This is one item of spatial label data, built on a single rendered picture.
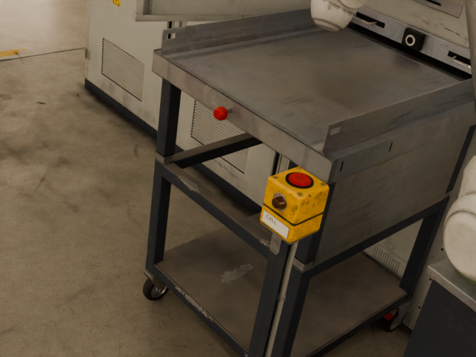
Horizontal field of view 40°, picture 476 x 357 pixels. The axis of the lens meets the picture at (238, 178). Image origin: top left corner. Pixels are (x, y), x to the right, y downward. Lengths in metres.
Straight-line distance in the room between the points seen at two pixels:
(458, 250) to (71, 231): 1.66
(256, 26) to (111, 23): 1.35
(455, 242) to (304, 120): 0.55
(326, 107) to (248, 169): 1.04
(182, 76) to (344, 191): 0.49
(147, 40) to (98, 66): 0.46
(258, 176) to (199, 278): 0.65
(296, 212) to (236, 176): 1.53
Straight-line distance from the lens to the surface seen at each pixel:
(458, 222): 1.04
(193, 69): 1.65
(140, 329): 2.09
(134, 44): 3.01
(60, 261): 2.32
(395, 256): 2.23
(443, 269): 1.30
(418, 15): 2.03
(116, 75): 3.19
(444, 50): 1.99
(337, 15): 1.59
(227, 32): 1.83
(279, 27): 1.97
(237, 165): 2.62
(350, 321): 2.00
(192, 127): 2.78
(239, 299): 1.97
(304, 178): 1.14
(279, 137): 1.43
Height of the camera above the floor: 1.48
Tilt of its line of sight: 31 degrees down
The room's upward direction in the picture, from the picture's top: 10 degrees clockwise
